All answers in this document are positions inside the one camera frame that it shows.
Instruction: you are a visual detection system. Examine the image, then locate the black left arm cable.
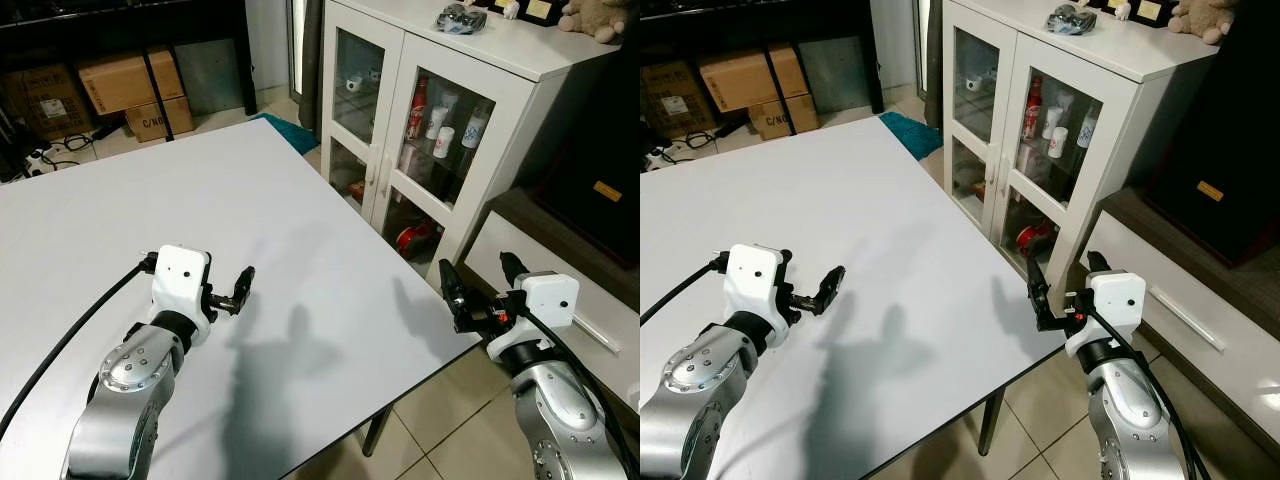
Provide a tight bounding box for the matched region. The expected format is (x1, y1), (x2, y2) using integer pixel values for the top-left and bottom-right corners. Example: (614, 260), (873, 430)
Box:
(640, 253), (731, 327)
(0, 253), (161, 443)

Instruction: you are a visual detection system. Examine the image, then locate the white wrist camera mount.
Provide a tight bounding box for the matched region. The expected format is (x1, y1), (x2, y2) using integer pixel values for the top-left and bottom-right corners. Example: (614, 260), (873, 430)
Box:
(487, 272), (580, 357)
(1063, 270), (1148, 359)
(722, 243), (795, 336)
(150, 245), (216, 336)

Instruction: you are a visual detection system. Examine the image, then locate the grey flat panel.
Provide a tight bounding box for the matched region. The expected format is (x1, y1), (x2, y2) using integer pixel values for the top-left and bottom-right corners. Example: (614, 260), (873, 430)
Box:
(175, 40), (247, 112)
(797, 37), (874, 112)

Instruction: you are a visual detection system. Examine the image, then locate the dark metal table leg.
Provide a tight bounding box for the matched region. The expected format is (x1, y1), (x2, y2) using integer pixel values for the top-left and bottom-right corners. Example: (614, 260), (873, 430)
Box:
(360, 404), (394, 457)
(977, 390), (1007, 457)

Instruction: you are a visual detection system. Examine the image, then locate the white glass-door cabinet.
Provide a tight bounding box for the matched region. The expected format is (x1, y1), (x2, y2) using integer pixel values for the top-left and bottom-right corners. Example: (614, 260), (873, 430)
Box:
(940, 0), (1238, 291)
(320, 0), (623, 291)

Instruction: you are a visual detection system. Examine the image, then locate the dark labelled cardboard box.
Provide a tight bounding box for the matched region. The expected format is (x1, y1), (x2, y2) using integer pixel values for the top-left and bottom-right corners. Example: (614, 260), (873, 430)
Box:
(0, 64), (97, 142)
(640, 61), (717, 140)

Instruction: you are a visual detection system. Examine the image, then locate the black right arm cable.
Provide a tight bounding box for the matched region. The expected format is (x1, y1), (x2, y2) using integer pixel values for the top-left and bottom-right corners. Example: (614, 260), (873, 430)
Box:
(1085, 308), (1201, 480)
(512, 308), (641, 476)

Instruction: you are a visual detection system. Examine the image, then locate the black desk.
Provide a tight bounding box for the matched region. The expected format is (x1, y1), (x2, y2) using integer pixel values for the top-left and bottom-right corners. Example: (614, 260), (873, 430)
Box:
(0, 0), (257, 117)
(640, 0), (887, 117)

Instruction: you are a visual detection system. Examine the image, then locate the red bottle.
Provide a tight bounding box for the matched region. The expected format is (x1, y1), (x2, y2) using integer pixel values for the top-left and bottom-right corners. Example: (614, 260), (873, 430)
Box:
(406, 77), (430, 142)
(1021, 77), (1045, 142)

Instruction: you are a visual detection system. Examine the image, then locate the beige plush toy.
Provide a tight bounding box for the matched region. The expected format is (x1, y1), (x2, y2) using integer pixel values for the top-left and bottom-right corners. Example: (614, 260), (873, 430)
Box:
(558, 0), (627, 44)
(1168, 0), (1237, 47)

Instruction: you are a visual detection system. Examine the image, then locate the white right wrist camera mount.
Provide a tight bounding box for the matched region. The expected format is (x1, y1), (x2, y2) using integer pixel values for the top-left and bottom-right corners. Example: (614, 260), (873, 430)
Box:
(487, 272), (580, 357)
(1063, 270), (1148, 359)

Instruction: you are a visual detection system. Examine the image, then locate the low white sideboard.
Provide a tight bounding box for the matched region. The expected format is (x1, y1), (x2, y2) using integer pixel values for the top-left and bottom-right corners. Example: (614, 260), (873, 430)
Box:
(1080, 185), (1280, 449)
(465, 188), (641, 413)

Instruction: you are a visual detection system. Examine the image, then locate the silver crumpled object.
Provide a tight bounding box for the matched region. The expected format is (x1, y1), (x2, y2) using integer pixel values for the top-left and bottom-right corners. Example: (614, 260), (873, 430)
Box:
(437, 2), (489, 37)
(1045, 3), (1099, 39)

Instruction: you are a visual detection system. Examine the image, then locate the large tilted cardboard box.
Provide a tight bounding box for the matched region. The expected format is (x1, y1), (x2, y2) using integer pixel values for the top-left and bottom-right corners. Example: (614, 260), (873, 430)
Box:
(78, 47), (187, 114)
(698, 44), (809, 114)

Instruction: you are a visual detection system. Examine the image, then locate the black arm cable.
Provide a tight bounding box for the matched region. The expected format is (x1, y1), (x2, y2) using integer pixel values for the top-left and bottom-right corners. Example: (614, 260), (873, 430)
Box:
(640, 253), (731, 327)
(1085, 308), (1201, 480)
(0, 253), (161, 443)
(512, 308), (641, 476)

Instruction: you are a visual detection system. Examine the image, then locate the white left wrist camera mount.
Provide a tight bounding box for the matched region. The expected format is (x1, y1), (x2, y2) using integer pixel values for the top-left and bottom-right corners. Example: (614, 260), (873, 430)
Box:
(722, 243), (795, 336)
(150, 245), (216, 336)

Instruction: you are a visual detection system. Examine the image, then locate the black speaker box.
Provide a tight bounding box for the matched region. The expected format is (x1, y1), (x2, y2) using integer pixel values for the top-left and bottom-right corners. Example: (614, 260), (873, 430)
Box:
(1140, 8), (1280, 268)
(528, 55), (641, 268)

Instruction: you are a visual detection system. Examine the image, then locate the small printed cardboard box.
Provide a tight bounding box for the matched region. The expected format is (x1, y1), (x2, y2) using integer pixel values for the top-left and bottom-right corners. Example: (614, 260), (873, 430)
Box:
(125, 96), (197, 142)
(748, 94), (822, 142)

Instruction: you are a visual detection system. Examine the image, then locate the teal floor mat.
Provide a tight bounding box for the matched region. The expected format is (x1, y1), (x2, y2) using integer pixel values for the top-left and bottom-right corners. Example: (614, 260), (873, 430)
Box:
(250, 112), (322, 157)
(878, 111), (945, 162)

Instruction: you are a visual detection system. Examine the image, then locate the red round tin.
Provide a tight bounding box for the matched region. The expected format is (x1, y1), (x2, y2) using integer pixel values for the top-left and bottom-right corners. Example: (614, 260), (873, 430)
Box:
(395, 221), (437, 260)
(1015, 219), (1057, 257)

